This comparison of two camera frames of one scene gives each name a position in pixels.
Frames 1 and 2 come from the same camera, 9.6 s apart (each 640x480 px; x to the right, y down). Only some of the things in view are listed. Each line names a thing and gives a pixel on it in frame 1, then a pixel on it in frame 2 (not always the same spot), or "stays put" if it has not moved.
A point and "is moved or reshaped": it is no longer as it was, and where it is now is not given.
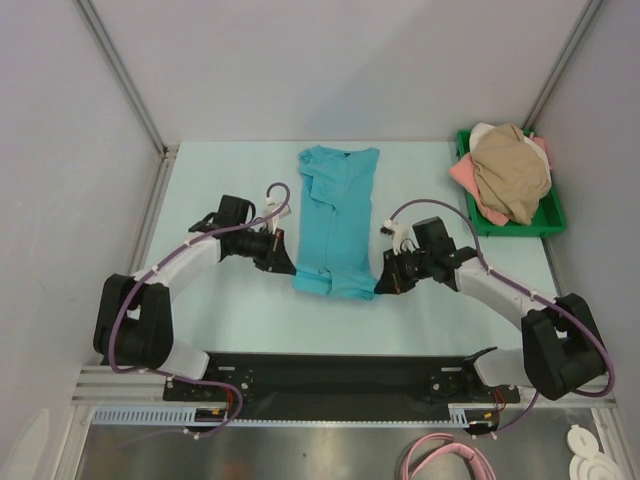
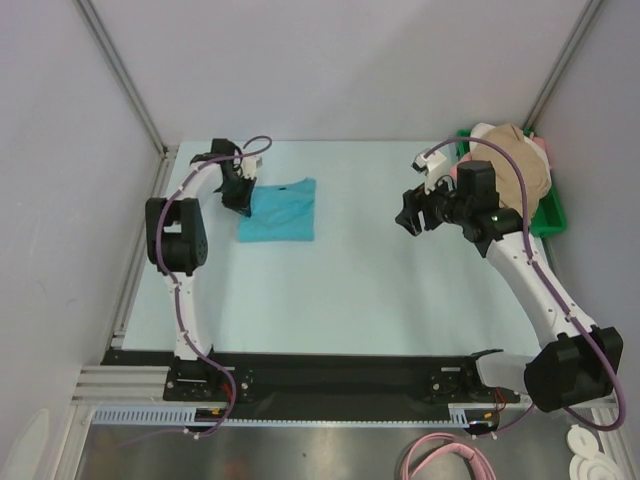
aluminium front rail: [144, 387] stays put
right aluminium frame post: [563, 63] stays put
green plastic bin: [546, 220] stays put
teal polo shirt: [336, 253] is moved or reshaped
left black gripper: [274, 258] -> [241, 204]
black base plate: [338, 384] stays put
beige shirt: [510, 171] stays put
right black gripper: [398, 271] -> [423, 210]
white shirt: [481, 128] stays put
